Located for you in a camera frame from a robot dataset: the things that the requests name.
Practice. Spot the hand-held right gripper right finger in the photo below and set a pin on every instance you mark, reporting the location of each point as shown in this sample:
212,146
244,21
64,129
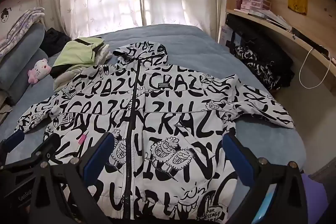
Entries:
236,158

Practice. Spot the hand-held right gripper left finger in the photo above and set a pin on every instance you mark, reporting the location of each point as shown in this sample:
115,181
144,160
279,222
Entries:
101,151

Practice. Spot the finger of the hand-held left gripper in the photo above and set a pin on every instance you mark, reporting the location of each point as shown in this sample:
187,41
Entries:
14,140
48,145

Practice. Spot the black and white printed jacket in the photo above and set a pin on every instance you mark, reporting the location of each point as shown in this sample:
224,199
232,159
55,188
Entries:
157,108

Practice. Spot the black and white patterned clothes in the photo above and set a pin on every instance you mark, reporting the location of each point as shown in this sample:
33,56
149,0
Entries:
258,69

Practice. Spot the white puffer jacket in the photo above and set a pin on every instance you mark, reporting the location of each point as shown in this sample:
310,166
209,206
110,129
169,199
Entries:
63,78

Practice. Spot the blue-grey pillow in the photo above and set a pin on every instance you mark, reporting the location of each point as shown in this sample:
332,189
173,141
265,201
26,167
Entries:
18,64

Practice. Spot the white and pink cat plush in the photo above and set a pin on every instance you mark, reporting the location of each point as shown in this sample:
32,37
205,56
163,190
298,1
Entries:
42,66

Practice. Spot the purple mat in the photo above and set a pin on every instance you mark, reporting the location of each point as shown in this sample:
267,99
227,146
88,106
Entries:
313,192

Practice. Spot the light green jacket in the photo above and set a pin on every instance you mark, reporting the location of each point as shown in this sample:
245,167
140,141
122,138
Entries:
76,53

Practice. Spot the black clothing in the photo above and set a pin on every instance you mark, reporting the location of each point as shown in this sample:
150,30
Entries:
53,39

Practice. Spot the floral quilt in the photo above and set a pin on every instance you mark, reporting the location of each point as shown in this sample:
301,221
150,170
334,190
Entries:
23,22

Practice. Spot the white cardboard box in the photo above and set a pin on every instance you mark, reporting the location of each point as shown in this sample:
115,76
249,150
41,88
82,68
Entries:
224,36

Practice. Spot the blue-grey bed blanket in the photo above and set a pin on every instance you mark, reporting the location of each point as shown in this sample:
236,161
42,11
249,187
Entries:
183,37

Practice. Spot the black power strip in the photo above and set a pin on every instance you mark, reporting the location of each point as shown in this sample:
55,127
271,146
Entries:
309,41

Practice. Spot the stack of papers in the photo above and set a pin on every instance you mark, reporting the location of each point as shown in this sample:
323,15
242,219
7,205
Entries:
273,18

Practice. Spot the pink drawer organiser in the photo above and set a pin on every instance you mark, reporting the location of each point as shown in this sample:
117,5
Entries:
253,3

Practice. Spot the cartoon wall sticker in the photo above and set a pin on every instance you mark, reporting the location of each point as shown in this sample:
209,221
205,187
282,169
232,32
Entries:
4,15

